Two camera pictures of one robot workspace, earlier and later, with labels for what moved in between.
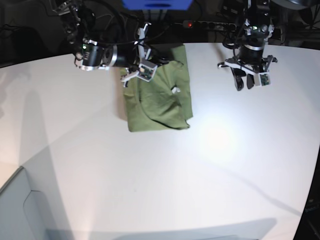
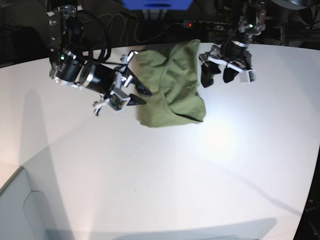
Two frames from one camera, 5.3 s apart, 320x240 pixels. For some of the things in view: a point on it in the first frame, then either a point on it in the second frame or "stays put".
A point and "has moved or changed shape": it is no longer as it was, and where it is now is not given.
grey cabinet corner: x=24 y=214 stays put
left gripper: x=146 y=68 to x=108 y=82
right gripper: x=250 y=60 to x=232 y=54
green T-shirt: x=164 y=103 has moved or changed shape
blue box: x=157 y=5 stays put
